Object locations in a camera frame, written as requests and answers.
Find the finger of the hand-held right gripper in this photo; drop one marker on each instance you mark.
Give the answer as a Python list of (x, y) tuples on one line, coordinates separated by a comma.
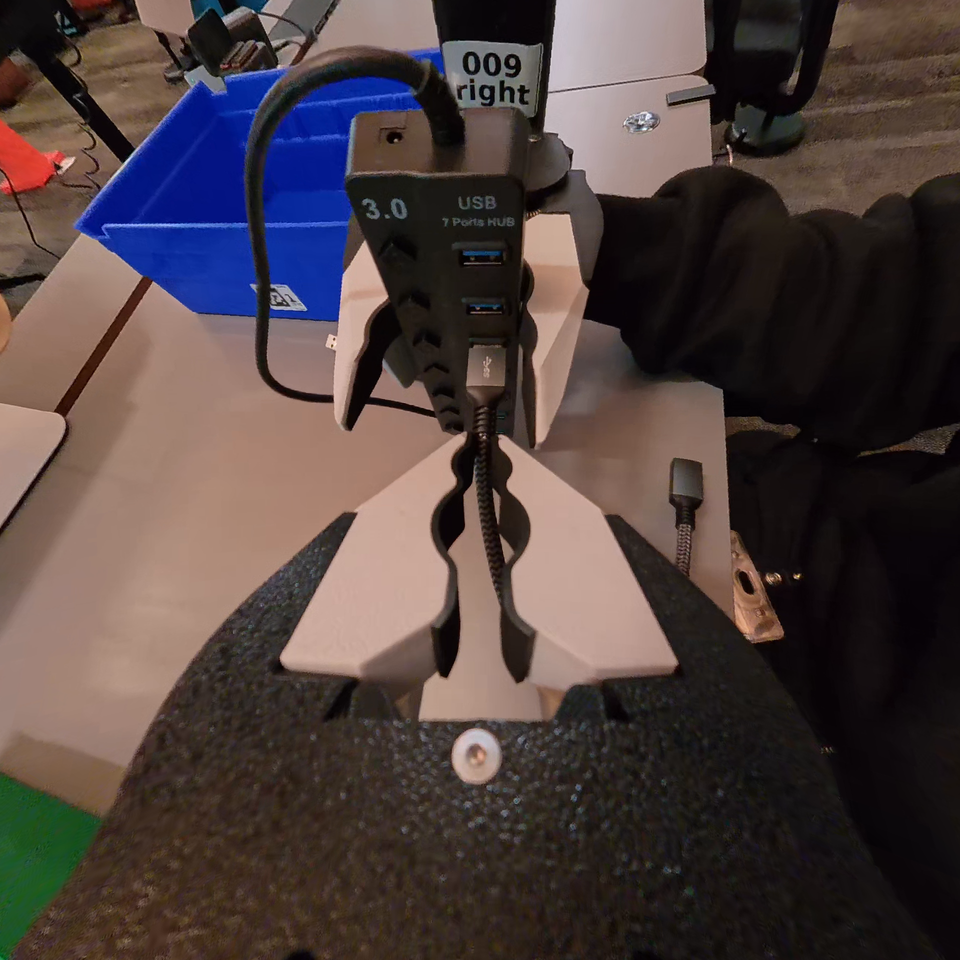
[(352, 345), (559, 330)]

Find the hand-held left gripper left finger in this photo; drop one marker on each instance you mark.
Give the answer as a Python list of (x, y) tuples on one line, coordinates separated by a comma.
[(360, 592)]

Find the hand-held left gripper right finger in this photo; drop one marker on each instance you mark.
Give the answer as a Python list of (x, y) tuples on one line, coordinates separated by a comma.
[(592, 592)]

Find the person's right forearm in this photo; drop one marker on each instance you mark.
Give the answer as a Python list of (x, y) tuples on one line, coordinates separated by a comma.
[(750, 285)]

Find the round silver table grommet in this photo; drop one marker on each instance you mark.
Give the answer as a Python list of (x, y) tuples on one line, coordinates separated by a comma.
[(641, 122)]

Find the blue plastic bin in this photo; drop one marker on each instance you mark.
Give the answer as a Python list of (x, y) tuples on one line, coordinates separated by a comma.
[(187, 247)]

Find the small black flat bar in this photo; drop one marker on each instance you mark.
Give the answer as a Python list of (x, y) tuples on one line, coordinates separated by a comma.
[(691, 94)]

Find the black clamp device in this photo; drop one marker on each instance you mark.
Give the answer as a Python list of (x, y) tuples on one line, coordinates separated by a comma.
[(225, 45)]

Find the black office chair base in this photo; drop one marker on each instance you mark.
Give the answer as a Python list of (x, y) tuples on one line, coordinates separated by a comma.
[(765, 75)]

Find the person's black clothing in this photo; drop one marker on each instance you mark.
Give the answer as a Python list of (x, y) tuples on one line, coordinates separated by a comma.
[(862, 675)]

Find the grey rounded side table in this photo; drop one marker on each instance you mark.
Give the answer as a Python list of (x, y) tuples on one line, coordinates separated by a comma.
[(26, 457)]

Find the black table leg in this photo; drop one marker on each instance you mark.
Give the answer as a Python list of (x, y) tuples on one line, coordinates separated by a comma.
[(82, 90)]

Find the orange-red cloth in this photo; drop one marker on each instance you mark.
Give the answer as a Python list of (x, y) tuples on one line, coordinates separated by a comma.
[(22, 161)]

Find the green mat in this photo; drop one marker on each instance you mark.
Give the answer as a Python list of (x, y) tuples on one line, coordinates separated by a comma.
[(37, 862)]

